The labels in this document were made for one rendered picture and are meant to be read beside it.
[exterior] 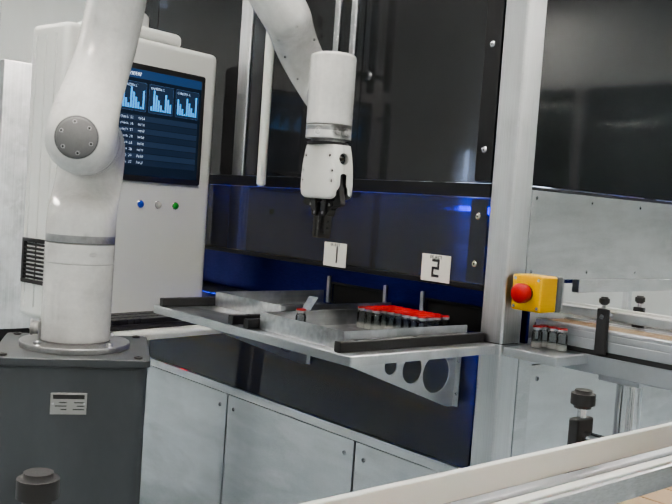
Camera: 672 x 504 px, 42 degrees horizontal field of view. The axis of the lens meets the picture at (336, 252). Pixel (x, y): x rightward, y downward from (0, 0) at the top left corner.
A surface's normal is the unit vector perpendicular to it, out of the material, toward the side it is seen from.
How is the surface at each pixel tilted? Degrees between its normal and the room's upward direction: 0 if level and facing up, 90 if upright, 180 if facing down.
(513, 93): 90
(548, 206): 90
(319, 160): 91
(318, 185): 96
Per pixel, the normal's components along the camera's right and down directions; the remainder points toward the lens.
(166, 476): -0.76, -0.02
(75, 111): 0.12, -0.40
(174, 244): 0.76, 0.09
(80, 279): 0.34, 0.07
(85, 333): 0.56, 0.08
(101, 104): 0.40, -0.37
